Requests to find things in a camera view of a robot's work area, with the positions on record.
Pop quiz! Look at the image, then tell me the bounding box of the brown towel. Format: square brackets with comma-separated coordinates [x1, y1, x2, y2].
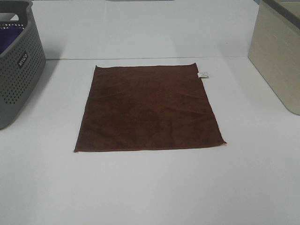
[74, 64, 225, 152]

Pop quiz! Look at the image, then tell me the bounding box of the grey perforated plastic basket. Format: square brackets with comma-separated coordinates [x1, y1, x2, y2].
[0, 0, 46, 128]

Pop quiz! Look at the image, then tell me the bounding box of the beige plastic bin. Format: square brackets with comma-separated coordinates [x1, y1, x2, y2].
[248, 0, 300, 115]

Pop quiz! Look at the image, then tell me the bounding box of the purple cloth in basket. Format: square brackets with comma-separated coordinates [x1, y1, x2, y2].
[0, 26, 26, 54]

